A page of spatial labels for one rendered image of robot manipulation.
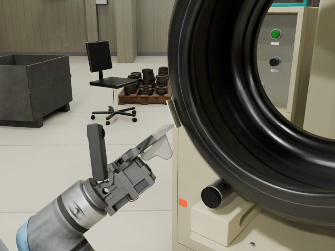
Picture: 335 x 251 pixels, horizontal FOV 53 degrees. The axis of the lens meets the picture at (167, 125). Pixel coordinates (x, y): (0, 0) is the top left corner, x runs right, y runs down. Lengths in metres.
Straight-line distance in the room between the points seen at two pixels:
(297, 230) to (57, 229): 0.50
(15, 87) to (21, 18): 7.51
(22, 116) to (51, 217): 3.41
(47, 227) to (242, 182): 0.37
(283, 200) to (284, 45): 0.83
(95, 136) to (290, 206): 0.37
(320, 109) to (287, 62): 0.45
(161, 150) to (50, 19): 10.56
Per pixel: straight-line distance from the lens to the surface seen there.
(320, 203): 0.59
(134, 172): 0.66
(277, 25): 1.36
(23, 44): 11.47
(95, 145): 0.67
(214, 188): 0.68
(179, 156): 1.64
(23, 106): 4.03
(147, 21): 10.67
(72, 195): 0.68
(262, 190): 0.61
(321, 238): 0.81
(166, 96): 4.83
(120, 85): 3.93
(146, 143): 0.65
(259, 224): 0.81
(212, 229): 0.72
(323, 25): 0.91
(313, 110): 0.94
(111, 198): 0.68
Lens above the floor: 1.25
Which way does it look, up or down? 18 degrees down
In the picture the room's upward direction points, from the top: straight up
